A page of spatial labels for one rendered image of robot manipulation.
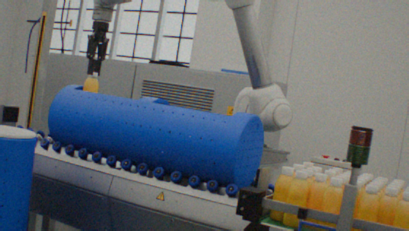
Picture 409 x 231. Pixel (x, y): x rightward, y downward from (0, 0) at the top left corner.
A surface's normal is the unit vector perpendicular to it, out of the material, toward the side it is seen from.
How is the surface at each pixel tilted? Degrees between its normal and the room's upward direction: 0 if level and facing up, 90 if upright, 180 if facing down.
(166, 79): 90
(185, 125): 62
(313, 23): 90
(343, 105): 90
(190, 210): 71
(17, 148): 90
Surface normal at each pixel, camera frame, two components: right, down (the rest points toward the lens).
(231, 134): -0.33, -0.48
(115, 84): -0.53, -0.04
